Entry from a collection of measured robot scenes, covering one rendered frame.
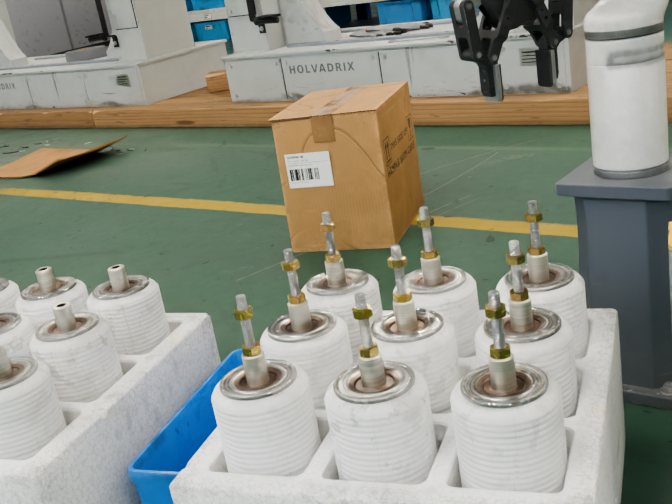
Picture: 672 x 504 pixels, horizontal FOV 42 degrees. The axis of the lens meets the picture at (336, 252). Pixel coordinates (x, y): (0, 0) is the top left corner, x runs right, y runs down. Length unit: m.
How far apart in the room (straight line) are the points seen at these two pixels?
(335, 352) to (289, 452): 0.13
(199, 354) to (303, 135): 0.77
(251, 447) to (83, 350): 0.31
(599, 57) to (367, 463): 0.58
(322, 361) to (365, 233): 0.98
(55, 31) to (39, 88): 3.57
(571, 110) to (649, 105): 1.61
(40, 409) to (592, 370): 0.58
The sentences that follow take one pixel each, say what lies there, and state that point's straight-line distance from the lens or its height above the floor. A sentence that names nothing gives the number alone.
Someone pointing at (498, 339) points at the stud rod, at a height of 0.30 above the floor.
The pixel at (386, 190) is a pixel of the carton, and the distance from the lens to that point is 1.85.
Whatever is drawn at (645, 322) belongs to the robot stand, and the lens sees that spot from 1.20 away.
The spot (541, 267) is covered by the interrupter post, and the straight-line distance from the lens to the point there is 0.99.
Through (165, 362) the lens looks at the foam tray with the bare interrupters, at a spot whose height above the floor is 0.17.
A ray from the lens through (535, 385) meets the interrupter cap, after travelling 0.78.
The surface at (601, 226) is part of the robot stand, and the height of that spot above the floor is 0.24.
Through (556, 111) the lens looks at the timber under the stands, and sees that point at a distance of 2.77.
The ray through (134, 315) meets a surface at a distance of 1.17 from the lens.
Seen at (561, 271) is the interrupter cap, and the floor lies 0.25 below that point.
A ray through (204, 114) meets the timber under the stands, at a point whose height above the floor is 0.05.
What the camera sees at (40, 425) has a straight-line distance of 1.02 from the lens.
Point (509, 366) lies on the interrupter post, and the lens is 0.77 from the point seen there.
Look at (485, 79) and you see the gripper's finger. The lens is 0.91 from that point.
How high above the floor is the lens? 0.64
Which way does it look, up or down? 19 degrees down
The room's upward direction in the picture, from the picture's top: 10 degrees counter-clockwise
